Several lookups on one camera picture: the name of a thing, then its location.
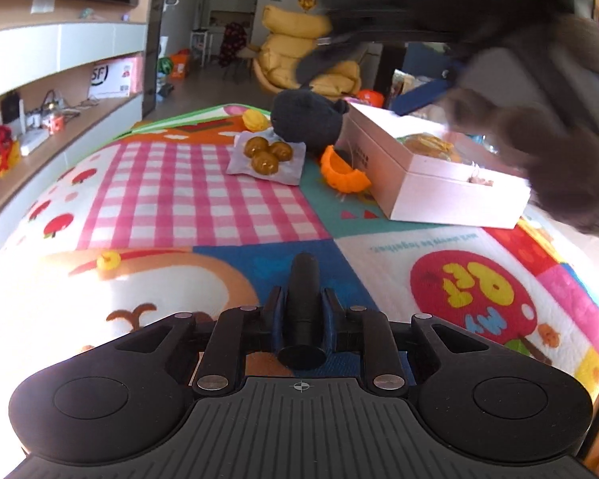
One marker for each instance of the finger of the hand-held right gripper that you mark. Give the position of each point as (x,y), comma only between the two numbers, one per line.
(419,95)
(324,60)

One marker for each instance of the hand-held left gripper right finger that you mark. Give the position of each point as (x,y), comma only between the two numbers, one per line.
(330,317)

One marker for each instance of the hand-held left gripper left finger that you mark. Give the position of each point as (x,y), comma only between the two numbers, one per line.
(278,317)

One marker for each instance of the black cylindrical stick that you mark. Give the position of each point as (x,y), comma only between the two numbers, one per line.
(304,299)

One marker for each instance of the black plush toy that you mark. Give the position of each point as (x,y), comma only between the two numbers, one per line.
(304,117)

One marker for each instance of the yellow round cake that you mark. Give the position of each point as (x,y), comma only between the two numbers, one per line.
(256,120)

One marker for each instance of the pink cardboard box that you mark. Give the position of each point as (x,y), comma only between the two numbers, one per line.
(429,194)

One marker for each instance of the packet of brown pastries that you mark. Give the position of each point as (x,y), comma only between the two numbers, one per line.
(267,157)

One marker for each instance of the orange pumpkin basket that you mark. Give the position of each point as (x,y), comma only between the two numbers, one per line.
(344,179)

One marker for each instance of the clear snack bag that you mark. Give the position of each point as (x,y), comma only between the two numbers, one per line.
(402,82)

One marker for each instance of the yellow armchair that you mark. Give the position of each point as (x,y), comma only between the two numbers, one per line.
(284,45)

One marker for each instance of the orange plastic container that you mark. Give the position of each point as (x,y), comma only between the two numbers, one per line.
(369,97)

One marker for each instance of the yellow round packaged snack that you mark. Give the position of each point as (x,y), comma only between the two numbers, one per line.
(427,144)

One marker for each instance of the dark patterned cloth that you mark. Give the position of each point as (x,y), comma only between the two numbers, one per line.
(234,42)

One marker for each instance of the white stool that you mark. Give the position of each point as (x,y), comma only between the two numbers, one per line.
(200,42)

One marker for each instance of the orange box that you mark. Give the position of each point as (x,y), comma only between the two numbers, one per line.
(179,66)

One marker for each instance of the colourful printed play mat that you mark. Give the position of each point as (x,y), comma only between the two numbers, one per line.
(179,194)

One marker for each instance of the green ball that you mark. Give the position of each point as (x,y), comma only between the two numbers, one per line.
(164,66)

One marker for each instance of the white and pink parcel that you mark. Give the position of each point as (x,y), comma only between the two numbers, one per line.
(112,80)

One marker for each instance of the small green figurine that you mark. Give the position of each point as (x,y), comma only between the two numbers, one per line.
(86,13)

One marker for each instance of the orange mug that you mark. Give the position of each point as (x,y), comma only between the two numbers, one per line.
(55,124)

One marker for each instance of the glass kettle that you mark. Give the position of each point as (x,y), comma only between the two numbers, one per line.
(51,104)

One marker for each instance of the white and wooden shelf unit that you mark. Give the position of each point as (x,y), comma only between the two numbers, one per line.
(30,55)

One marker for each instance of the white flat device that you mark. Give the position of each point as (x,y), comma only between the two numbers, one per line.
(32,142)

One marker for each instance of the black router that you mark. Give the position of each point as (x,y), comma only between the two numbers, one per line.
(10,107)

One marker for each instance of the orange wall ornament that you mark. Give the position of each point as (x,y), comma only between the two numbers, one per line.
(307,1)

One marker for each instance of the white wall socket plate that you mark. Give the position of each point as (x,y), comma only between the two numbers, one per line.
(42,5)

